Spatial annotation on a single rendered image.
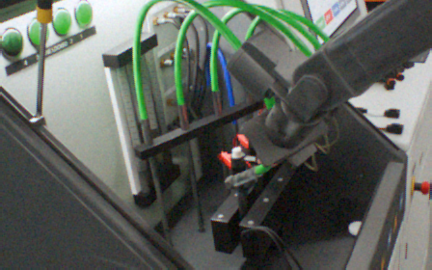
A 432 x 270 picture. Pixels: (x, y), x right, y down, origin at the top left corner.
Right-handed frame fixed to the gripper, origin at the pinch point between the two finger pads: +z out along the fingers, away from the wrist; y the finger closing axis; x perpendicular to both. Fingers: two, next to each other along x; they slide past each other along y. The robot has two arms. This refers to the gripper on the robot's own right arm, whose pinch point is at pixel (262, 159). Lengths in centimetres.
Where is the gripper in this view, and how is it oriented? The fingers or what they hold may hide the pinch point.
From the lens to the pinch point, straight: 97.5
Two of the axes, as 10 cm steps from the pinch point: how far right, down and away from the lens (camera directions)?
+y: -6.4, -7.6, 1.5
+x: -6.5, 4.2, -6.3
